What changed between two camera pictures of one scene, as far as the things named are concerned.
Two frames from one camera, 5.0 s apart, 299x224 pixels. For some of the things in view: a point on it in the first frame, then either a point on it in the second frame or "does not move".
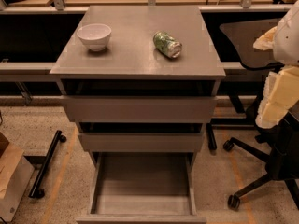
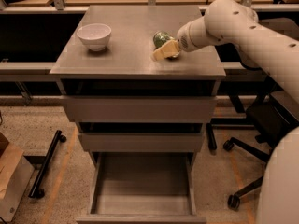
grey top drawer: x=140 y=108 does not move
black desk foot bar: x=211 y=140 does not move
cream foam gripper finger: x=265 y=42 -> x=167 y=50
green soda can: x=166 y=44 does not move
